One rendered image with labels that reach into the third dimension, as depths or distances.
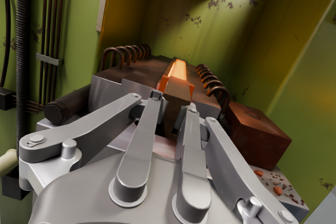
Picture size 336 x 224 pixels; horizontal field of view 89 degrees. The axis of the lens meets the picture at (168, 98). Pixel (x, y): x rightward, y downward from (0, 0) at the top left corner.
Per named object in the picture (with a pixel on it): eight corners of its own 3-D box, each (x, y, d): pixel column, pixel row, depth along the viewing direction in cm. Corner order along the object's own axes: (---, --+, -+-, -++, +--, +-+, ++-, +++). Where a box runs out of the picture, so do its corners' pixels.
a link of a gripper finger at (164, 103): (160, 125, 17) (153, 123, 17) (167, 101, 24) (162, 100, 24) (169, 99, 16) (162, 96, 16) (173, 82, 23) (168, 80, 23)
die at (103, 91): (202, 149, 28) (223, 104, 25) (86, 112, 28) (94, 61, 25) (192, 85, 68) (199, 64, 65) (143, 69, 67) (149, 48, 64)
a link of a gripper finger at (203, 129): (185, 119, 15) (217, 129, 15) (185, 100, 20) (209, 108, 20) (180, 133, 16) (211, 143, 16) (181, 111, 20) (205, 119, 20)
